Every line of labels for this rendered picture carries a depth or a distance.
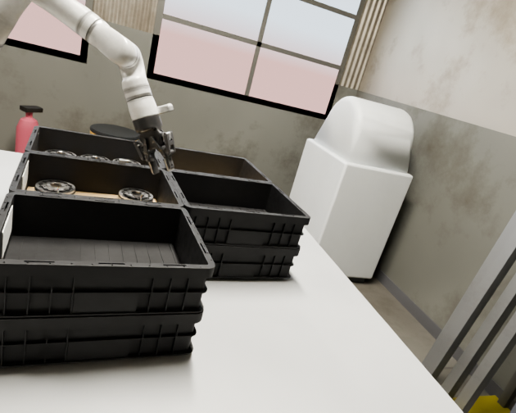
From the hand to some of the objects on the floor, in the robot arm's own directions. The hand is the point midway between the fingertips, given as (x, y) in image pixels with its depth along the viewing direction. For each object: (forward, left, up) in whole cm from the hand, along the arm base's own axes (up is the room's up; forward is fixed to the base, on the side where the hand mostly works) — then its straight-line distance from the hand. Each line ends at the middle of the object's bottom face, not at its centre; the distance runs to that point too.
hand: (161, 167), depth 113 cm
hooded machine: (+163, +127, -93) cm, 227 cm away
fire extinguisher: (-51, +212, -94) cm, 238 cm away
